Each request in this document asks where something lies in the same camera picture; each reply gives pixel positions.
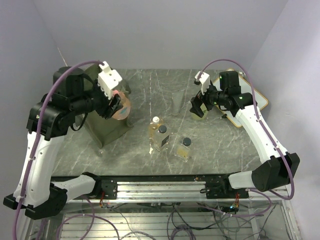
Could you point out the green canvas bag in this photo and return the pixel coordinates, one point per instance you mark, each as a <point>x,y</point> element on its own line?
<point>104,131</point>

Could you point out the green bottle pink pump cap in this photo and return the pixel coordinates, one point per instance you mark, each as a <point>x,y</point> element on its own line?
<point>199,113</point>

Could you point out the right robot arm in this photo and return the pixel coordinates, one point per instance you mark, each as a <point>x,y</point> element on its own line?
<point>278,166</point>

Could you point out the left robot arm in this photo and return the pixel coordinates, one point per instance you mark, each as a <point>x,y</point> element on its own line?
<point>73,93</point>

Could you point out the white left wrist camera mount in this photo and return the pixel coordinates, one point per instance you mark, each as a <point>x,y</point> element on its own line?
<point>108,79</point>

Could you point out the orange soap bottle pink cap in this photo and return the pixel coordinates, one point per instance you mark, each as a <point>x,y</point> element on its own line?
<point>124,111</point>

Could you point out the clear square bottle black label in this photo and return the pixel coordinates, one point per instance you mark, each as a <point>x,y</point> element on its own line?
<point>161,137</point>

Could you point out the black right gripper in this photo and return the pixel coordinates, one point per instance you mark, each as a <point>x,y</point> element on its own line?
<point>196,103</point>

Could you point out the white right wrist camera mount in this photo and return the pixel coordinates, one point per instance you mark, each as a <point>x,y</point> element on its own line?
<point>203,79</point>

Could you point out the clear square bottle yellow contents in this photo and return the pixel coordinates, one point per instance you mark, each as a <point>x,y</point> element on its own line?
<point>183,149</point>

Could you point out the grey squeeze tube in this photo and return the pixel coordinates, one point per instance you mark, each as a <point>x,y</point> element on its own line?
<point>176,102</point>

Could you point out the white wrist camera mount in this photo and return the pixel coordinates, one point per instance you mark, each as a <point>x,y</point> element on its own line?
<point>203,79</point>
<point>108,79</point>

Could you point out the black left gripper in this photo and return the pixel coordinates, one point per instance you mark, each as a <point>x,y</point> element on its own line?
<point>106,110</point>

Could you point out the amber bottle white cap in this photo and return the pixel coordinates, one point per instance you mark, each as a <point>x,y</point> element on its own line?
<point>153,126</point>

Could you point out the aluminium rail frame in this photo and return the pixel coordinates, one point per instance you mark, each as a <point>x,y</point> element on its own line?
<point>172,188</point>

